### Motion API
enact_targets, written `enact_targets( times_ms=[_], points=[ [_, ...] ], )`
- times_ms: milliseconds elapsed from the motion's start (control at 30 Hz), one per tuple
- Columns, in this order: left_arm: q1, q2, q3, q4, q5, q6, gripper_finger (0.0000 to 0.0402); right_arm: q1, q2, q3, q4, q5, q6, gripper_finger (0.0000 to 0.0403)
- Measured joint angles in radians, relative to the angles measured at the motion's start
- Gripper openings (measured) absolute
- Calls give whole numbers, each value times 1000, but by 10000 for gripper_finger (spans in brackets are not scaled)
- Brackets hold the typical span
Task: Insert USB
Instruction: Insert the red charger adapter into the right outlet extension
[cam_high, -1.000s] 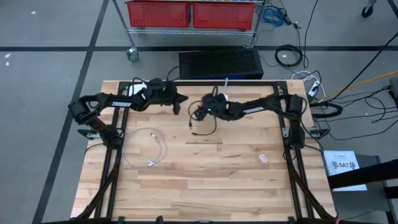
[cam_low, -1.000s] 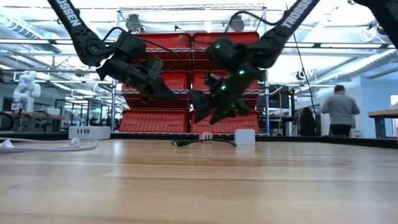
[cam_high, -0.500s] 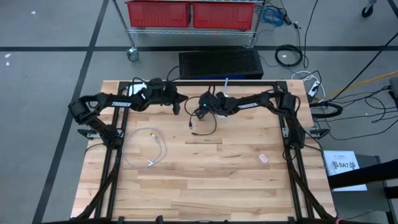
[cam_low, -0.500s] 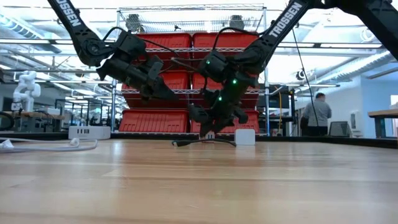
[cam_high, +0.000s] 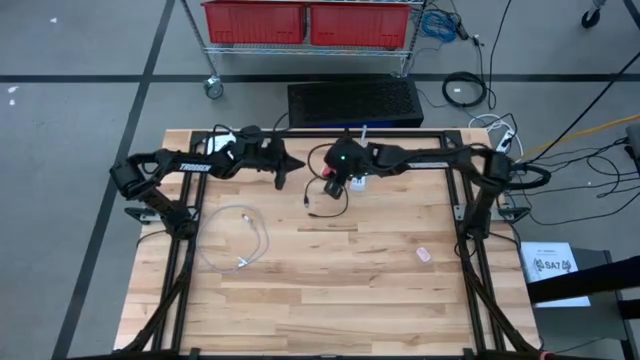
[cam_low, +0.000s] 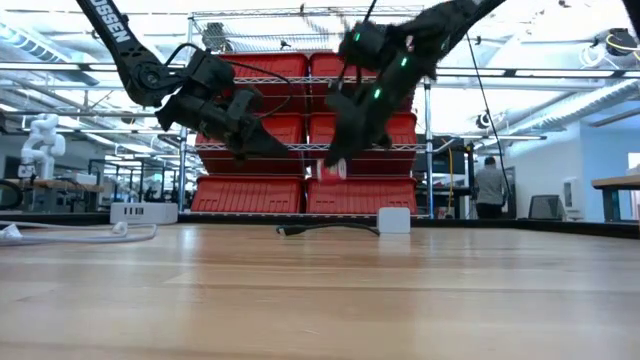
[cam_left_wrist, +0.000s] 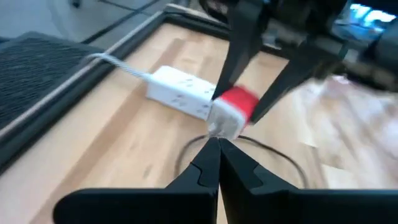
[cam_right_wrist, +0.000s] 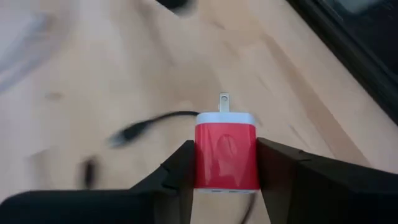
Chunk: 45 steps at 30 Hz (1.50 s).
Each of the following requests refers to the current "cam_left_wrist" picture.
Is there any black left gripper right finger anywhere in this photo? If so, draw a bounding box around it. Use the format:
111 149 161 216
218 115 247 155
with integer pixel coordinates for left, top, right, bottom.
219 138 398 224

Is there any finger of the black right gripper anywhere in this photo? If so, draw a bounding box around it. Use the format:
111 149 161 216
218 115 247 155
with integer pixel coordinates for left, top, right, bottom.
212 0 270 100
250 52 324 124

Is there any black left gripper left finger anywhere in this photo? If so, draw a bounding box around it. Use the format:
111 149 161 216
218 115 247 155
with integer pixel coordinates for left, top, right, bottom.
52 138 222 224

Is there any black USB cable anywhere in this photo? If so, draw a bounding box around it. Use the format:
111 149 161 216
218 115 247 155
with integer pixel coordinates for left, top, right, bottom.
175 133 309 189

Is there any white and red USB charger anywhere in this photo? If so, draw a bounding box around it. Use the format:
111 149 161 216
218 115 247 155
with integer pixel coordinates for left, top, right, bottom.
206 85 260 141

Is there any slim white power strip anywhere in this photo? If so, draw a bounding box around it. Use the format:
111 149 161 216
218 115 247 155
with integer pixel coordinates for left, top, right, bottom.
145 64 218 121

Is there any black perforated computer case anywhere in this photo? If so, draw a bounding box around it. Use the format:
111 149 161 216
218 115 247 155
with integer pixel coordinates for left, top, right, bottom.
0 30 105 130

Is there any white braided power cord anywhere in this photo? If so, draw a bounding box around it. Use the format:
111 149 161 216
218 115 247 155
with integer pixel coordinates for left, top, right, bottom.
82 52 153 82

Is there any black aluminium table frame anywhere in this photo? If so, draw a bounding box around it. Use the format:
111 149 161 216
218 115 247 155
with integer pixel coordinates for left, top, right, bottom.
0 2 312 175

